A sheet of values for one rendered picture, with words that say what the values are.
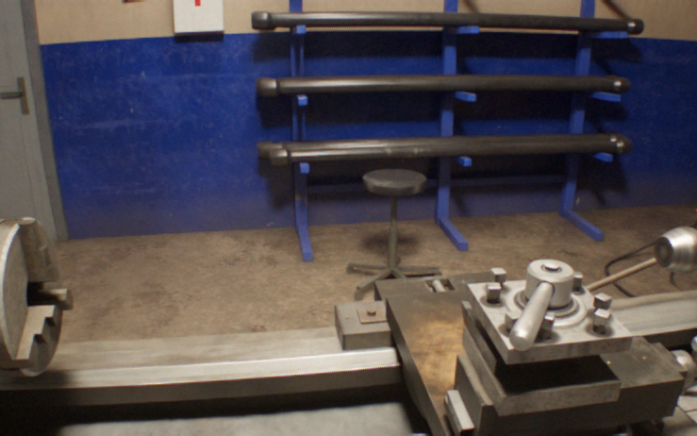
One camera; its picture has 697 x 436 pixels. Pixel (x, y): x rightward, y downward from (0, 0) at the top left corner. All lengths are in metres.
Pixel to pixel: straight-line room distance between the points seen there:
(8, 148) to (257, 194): 1.71
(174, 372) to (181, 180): 2.93
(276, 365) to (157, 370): 0.23
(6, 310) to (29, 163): 3.35
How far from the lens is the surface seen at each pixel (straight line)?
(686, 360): 0.95
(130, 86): 3.95
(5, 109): 4.19
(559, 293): 0.75
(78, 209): 4.25
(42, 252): 0.95
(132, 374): 1.20
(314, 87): 3.50
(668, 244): 1.15
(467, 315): 0.85
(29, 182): 4.25
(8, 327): 0.90
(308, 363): 1.16
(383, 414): 1.22
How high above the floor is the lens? 1.51
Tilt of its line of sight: 21 degrees down
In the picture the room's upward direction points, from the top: straight up
